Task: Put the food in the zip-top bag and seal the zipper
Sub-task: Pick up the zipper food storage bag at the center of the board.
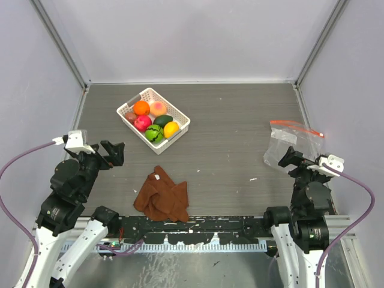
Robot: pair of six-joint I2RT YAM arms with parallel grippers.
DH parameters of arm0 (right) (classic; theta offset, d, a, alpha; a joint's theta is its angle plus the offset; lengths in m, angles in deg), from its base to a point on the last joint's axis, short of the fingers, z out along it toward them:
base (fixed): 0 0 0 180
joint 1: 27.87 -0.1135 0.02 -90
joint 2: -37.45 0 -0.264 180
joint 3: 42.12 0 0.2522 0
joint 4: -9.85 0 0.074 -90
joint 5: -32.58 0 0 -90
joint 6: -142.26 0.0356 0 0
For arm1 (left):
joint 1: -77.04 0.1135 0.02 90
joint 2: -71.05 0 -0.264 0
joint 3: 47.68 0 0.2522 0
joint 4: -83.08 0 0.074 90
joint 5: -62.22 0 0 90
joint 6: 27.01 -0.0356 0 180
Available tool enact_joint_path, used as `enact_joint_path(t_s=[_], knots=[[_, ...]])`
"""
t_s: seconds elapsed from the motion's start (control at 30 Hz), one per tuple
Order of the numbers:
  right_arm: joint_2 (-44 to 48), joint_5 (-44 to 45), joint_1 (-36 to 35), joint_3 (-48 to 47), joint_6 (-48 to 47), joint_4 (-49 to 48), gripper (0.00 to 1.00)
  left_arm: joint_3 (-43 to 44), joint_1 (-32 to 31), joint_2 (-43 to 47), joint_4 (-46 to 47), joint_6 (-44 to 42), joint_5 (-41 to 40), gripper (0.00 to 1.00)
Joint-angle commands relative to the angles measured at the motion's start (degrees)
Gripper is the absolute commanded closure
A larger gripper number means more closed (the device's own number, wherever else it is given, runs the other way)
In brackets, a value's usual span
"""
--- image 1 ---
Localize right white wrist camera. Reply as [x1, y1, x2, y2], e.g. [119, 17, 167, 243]
[307, 154, 344, 178]

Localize white plastic basket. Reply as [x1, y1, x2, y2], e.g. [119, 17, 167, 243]
[116, 88, 190, 155]

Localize left aluminium frame post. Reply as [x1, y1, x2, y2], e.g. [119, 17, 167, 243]
[30, 0, 89, 89]

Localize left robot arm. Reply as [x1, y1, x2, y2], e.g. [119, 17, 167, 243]
[17, 136, 125, 287]

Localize pink peach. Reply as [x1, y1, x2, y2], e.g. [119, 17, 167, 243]
[150, 101, 167, 118]

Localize dark green avocado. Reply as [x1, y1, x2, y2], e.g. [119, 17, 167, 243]
[153, 115, 173, 128]

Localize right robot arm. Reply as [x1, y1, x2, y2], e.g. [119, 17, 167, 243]
[263, 146, 332, 287]

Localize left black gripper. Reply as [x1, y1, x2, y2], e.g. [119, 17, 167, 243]
[71, 139, 124, 199]

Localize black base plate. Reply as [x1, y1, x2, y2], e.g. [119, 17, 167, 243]
[118, 216, 272, 245]

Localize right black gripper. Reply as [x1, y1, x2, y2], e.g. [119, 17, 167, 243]
[278, 145, 330, 210]

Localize white slotted cable duct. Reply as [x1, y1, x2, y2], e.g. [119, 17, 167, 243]
[136, 239, 268, 254]

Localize orange fruit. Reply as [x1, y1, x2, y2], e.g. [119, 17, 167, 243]
[133, 100, 150, 116]

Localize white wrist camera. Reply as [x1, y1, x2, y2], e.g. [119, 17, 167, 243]
[307, 154, 344, 178]
[52, 130, 95, 154]

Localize aluminium frame post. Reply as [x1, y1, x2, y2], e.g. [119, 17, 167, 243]
[295, 0, 350, 89]
[30, 0, 89, 89]

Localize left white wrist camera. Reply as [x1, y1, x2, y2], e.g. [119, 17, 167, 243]
[52, 130, 95, 154]

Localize brown cloth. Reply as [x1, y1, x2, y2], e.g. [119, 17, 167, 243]
[134, 166, 189, 223]

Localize right aluminium frame post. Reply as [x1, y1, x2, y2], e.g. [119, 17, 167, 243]
[295, 0, 350, 89]

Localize clear zip top bag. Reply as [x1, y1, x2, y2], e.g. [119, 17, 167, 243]
[263, 120, 325, 173]

